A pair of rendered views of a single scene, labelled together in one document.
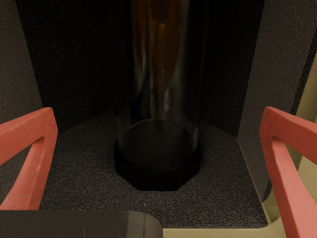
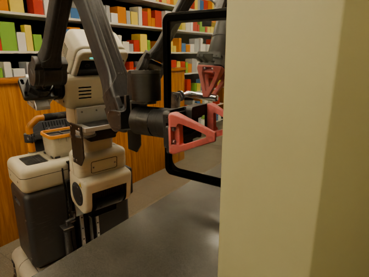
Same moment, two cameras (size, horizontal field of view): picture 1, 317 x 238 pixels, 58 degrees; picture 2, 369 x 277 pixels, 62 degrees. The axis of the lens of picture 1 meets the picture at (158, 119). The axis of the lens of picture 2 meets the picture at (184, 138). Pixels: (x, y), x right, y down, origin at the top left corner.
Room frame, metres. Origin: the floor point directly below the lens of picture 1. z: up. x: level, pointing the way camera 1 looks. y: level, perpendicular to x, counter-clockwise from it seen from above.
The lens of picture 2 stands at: (0.33, -0.44, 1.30)
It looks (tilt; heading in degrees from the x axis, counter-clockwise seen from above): 15 degrees down; 125
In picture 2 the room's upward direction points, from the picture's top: straight up
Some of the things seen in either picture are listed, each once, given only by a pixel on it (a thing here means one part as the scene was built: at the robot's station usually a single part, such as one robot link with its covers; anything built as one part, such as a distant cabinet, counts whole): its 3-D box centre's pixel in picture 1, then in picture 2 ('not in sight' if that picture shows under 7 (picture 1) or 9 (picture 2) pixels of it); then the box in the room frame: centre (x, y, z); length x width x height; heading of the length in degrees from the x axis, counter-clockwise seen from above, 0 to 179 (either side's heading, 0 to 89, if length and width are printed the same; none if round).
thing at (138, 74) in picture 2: not in sight; (139, 99); (-0.10, 0.01, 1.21); 0.12 x 0.09 x 0.11; 166
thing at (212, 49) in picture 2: not in sight; (219, 104); (0.00, 0.16, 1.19); 0.30 x 0.01 x 0.40; 2
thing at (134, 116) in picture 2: not in sight; (147, 117); (-0.07, 0.00, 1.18); 0.07 x 0.06 x 0.07; 0
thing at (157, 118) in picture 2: not in sight; (172, 123); (-0.01, 0.00, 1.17); 0.10 x 0.07 x 0.07; 90
